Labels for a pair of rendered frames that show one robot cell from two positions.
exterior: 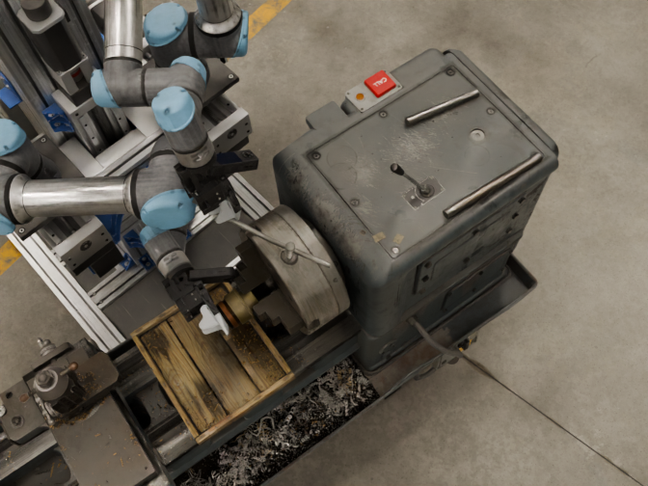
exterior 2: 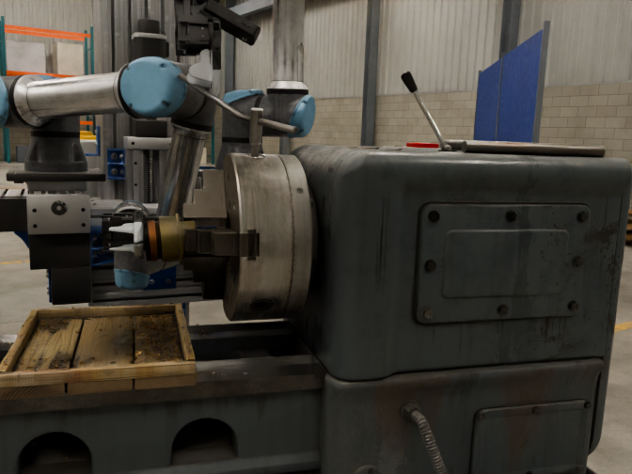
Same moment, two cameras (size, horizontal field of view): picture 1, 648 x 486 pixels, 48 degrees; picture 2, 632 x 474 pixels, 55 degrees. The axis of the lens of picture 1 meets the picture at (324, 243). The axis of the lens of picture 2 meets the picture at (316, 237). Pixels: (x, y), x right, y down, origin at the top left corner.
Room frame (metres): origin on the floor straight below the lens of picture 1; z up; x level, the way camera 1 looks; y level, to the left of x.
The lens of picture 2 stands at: (-0.34, -0.31, 1.28)
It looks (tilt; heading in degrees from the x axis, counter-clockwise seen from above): 9 degrees down; 15
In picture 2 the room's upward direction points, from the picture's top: 2 degrees clockwise
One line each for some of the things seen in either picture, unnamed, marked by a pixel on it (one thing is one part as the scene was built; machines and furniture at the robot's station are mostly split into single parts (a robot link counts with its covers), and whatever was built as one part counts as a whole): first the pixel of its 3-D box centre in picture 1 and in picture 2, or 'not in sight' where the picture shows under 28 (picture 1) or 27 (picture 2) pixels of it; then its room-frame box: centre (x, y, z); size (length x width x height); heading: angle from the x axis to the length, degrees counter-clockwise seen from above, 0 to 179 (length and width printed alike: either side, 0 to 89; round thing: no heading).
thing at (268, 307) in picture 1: (284, 314); (219, 242); (0.62, 0.11, 1.09); 0.12 x 0.11 x 0.05; 31
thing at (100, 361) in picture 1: (80, 391); not in sight; (0.51, 0.64, 0.99); 0.20 x 0.10 x 0.05; 121
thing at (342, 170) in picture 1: (410, 188); (438, 243); (0.96, -0.24, 1.06); 0.59 x 0.48 x 0.39; 121
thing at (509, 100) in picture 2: not in sight; (496, 150); (7.67, -0.51, 1.18); 4.12 x 0.80 x 2.35; 8
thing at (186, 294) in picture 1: (188, 292); (125, 229); (0.71, 0.35, 1.08); 0.12 x 0.09 x 0.08; 30
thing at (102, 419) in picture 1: (87, 421); not in sight; (0.44, 0.63, 0.95); 0.43 x 0.17 x 0.05; 31
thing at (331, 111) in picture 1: (328, 121); not in sight; (1.07, -0.04, 1.24); 0.09 x 0.08 x 0.03; 121
